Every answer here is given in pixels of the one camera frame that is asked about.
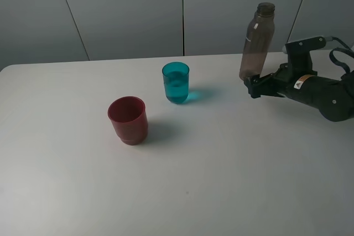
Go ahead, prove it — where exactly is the black camera cable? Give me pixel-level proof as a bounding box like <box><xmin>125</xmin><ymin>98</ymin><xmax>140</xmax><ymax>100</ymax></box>
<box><xmin>330</xmin><ymin>35</ymin><xmax>354</xmax><ymax>51</ymax></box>

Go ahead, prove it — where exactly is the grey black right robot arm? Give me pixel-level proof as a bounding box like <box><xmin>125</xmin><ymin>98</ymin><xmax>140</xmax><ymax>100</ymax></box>
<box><xmin>244</xmin><ymin>63</ymin><xmax>353</xmax><ymax>122</ymax></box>

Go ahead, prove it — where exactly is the teal translucent plastic cup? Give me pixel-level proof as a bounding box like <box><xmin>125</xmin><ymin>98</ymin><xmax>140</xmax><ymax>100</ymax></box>
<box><xmin>162</xmin><ymin>62</ymin><xmax>190</xmax><ymax>104</ymax></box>

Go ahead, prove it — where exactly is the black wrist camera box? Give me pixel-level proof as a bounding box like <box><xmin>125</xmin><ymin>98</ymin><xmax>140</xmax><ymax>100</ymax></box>
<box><xmin>283</xmin><ymin>36</ymin><xmax>329</xmax><ymax>75</ymax></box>

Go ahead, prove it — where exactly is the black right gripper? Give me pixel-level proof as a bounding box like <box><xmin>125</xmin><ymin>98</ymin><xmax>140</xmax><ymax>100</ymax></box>
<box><xmin>243</xmin><ymin>63</ymin><xmax>317</xmax><ymax>101</ymax></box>

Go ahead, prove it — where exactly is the smoky brown transparent bottle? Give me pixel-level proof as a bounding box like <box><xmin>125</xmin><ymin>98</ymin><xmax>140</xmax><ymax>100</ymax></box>
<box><xmin>239</xmin><ymin>2</ymin><xmax>275</xmax><ymax>81</ymax></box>

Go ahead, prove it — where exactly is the red plastic cup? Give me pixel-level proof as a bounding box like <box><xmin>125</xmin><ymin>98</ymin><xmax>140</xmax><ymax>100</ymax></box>
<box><xmin>107</xmin><ymin>96</ymin><xmax>148</xmax><ymax>145</ymax></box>

